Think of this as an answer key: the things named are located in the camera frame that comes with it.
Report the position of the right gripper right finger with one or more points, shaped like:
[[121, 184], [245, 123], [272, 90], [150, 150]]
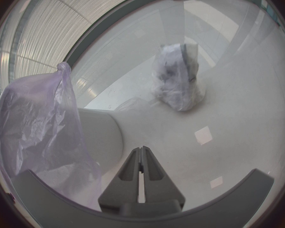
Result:
[[161, 191]]

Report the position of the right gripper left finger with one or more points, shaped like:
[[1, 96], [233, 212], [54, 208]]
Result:
[[118, 193]]

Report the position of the purple plastic bag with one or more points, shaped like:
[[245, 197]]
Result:
[[38, 132]]

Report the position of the white trash bin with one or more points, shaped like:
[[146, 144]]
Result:
[[99, 136]]

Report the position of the crumpled clear printed wrapper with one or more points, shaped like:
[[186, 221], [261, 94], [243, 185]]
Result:
[[175, 79]]

